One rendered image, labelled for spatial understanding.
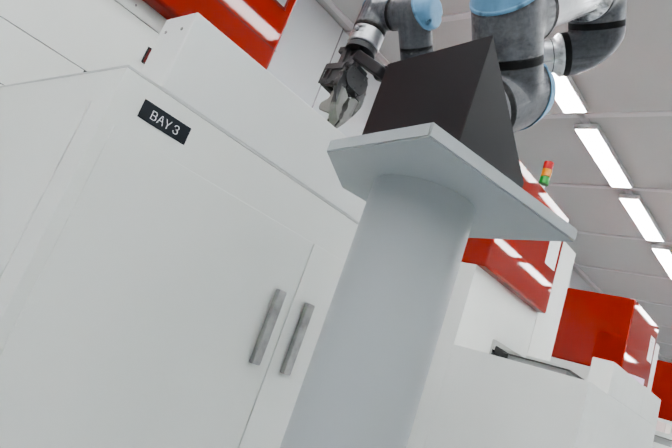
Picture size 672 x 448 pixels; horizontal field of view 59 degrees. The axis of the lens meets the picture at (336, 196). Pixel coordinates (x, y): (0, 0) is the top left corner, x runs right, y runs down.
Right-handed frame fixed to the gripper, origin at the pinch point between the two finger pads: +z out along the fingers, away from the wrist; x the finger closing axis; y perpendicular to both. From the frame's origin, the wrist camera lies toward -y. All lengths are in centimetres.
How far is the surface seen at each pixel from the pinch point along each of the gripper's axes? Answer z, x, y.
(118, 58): -3, 26, 57
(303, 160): 14.2, 9.2, -5.9
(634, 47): -184, -208, 26
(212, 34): 7.0, 37.5, -5.9
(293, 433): 58, 16, -34
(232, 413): 61, 1, -7
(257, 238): 31.9, 12.1, -6.4
